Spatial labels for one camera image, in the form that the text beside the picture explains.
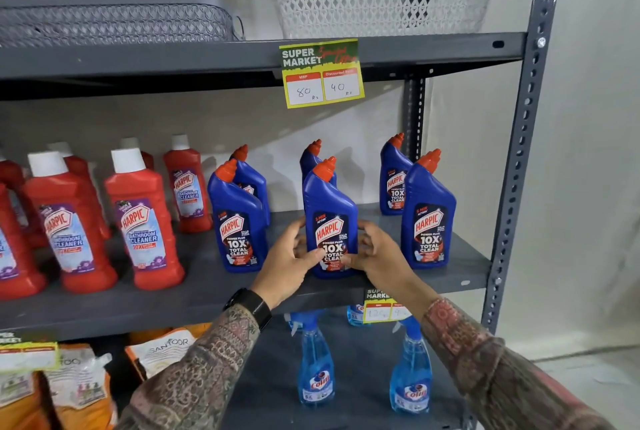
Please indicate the black smartwatch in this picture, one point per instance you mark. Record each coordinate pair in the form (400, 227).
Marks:
(252, 305)

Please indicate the blue toilet cleaner bottle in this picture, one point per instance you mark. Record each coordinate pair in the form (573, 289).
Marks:
(330, 205)

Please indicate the blue glass cleaner spray bottle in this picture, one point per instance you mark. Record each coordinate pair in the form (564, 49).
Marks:
(316, 369)
(411, 374)
(294, 322)
(355, 315)

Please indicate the person's right thumb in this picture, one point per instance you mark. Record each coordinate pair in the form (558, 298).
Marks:
(356, 261)

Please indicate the grey plastic mesh basket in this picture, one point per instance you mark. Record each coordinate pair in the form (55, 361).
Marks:
(115, 22)

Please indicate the orange white refill pouch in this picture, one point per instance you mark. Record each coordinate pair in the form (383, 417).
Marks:
(80, 384)
(165, 349)
(20, 402)

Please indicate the person's right hand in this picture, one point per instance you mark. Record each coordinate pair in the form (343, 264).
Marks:
(387, 260)

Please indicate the group of red cleaner bottles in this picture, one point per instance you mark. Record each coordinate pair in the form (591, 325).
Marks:
(142, 225)

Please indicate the white plastic mesh basket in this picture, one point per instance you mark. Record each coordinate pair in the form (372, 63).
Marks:
(380, 12)

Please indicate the yellow green price tag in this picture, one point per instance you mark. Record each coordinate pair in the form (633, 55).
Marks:
(322, 72)
(27, 354)
(382, 309)

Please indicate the person's right forearm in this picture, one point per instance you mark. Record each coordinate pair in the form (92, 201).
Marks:
(490, 369)

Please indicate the row of blue cleaner bottles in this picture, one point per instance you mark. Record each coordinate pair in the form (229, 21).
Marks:
(235, 215)

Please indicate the person's left thumb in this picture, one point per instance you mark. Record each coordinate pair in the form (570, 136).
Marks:
(310, 259)

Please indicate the person's left forearm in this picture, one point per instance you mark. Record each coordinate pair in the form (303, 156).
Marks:
(200, 374)

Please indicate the grey metal shelf rack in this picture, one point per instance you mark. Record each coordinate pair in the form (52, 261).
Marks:
(520, 110)

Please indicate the person's left hand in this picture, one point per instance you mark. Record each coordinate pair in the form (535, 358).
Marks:
(280, 270)

